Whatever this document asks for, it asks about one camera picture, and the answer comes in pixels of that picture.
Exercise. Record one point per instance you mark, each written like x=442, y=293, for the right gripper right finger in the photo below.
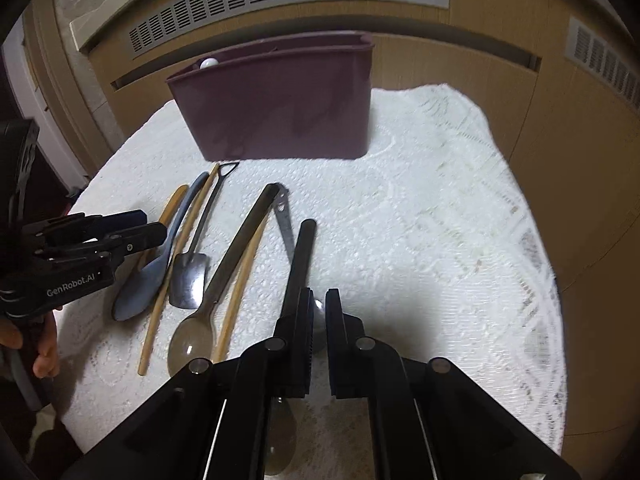
x=360, y=366

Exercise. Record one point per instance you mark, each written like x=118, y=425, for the grey-handled metal spoon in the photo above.
x=193, y=338

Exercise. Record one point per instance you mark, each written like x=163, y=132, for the small metal spatula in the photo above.
x=186, y=288

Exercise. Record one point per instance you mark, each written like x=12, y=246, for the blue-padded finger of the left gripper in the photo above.
x=113, y=222

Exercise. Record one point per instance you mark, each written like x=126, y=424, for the white plastic spoon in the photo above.
x=208, y=62

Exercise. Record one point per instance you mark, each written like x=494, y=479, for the left hand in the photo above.
x=42, y=339

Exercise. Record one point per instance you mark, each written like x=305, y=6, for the small grey ventilation grille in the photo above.
x=599, y=58

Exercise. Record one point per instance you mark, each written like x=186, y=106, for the white lace tablecloth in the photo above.
x=427, y=236

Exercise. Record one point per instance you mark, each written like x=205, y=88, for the long wooden chopstick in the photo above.
x=183, y=237

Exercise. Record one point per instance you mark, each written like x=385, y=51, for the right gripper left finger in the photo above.
x=280, y=366

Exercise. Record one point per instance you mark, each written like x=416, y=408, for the purple utensil holder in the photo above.
x=302, y=96

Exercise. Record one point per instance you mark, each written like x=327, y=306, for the wooden stick utensil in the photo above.
x=246, y=266

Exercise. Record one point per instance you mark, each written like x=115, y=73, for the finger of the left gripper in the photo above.
x=126, y=242

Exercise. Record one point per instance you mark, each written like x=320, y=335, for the steel utensil with holes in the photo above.
x=281, y=209

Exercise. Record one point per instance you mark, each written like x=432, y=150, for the blue-grey plastic spoon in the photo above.
x=137, y=294

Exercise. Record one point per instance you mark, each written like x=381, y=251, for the black-handled metal spoon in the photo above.
x=282, y=429

